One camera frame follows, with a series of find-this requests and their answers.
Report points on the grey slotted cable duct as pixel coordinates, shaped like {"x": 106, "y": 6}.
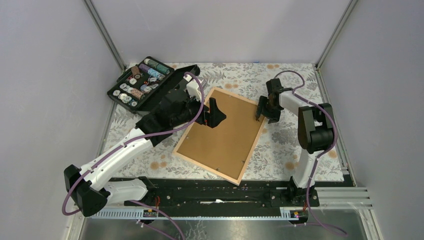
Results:
{"x": 140, "y": 213}

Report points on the left aluminium corner post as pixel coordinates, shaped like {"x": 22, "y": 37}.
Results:
{"x": 94, "y": 14}

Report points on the brown thread spool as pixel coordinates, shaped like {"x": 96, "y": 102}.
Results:
{"x": 136, "y": 73}

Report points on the right aluminium corner post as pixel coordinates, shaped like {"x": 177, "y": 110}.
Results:
{"x": 338, "y": 29}

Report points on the teal thread spool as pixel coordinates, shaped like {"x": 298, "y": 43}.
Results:
{"x": 157, "y": 66}

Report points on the purple thread spool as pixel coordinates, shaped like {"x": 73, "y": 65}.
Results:
{"x": 145, "y": 68}

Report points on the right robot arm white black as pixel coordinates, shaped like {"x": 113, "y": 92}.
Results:
{"x": 316, "y": 131}

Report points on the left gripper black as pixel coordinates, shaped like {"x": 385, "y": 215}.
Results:
{"x": 214, "y": 117}

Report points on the black sewing kit case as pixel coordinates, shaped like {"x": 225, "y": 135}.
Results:
{"x": 142, "y": 95}

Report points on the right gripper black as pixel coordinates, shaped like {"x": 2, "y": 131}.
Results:
{"x": 262, "y": 101}

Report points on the light blue thread spool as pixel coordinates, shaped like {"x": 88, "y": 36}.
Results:
{"x": 154, "y": 73}

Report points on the brown frame backing board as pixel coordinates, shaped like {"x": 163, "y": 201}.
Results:
{"x": 226, "y": 149}

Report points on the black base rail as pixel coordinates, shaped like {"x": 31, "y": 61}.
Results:
{"x": 200, "y": 196}

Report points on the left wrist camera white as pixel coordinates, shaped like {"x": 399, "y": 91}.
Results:
{"x": 193, "y": 86}

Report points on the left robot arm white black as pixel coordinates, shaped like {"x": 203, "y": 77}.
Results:
{"x": 90, "y": 186}

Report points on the aluminium corner post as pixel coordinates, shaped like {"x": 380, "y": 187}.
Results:
{"x": 94, "y": 14}
{"x": 338, "y": 29}

